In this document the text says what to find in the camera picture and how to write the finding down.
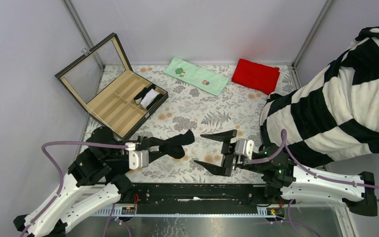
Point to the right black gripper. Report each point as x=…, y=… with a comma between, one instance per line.
x=227, y=149

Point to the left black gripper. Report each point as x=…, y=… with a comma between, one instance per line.
x=145, y=143

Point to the black underwear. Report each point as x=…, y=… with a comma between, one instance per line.
x=174, y=146

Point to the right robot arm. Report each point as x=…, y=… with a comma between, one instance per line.
x=287, y=180

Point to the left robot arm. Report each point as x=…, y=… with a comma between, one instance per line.
x=95, y=179

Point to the floral patterned table mat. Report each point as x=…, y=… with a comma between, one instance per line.
x=190, y=108

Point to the white rolled cloth in box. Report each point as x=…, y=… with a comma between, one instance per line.
x=149, y=98

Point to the black rolled sock in box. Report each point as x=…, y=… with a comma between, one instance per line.
x=142, y=93

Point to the light green printed cloth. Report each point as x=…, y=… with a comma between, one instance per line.
x=197, y=76

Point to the red folded cloth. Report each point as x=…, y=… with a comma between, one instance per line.
x=256, y=76

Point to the black white checkered blanket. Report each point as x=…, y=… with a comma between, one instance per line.
x=336, y=115

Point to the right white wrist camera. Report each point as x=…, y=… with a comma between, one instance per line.
x=244, y=149

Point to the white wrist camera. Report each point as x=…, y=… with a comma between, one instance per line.
x=137, y=159
x=244, y=149

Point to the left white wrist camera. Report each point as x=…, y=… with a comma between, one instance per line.
x=137, y=159

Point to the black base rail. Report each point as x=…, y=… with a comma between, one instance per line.
x=193, y=199

